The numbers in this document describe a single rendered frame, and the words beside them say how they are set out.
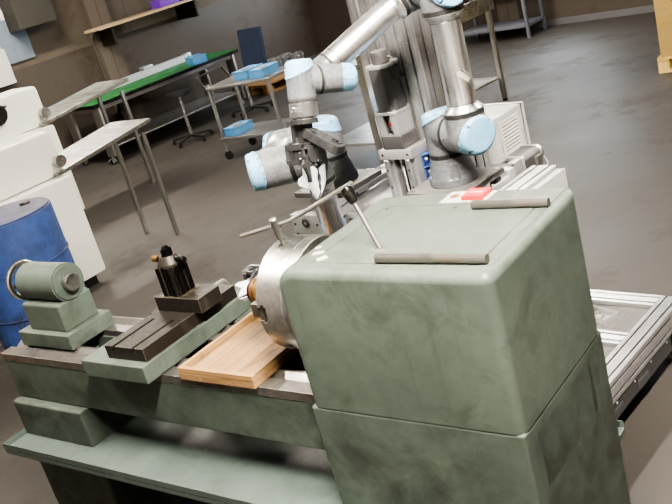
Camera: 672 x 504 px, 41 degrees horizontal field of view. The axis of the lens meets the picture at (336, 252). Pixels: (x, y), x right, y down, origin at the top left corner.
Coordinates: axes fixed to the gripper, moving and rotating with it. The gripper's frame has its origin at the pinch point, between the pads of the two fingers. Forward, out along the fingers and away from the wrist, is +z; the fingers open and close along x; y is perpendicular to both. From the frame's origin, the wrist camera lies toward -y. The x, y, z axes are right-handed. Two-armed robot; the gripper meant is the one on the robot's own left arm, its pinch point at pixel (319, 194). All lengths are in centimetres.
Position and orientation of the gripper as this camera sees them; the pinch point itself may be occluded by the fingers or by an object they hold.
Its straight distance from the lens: 238.8
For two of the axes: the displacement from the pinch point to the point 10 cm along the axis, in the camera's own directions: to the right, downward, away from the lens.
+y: -7.9, -0.1, 6.1
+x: -6.0, 1.9, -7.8
